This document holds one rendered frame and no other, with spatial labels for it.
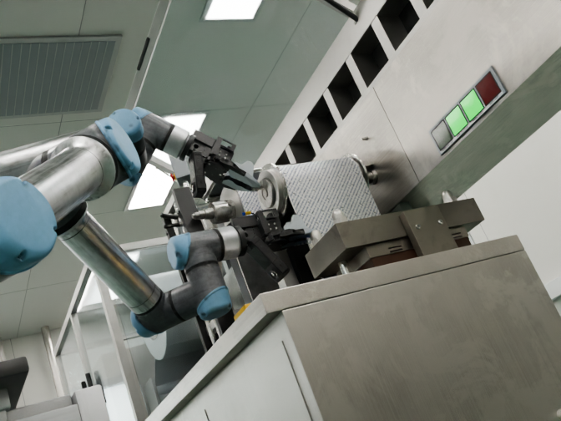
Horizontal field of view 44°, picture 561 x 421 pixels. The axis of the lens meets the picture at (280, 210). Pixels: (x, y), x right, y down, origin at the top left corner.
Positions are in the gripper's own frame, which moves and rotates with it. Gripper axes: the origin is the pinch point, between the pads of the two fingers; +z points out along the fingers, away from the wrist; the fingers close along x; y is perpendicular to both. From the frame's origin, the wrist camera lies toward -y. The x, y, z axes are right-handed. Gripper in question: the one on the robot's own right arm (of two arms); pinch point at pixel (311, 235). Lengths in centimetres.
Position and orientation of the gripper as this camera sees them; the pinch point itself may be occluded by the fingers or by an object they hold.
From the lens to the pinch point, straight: 167.3
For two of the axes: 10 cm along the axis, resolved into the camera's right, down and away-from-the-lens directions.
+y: -3.5, -8.7, 3.6
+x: -3.7, 4.8, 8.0
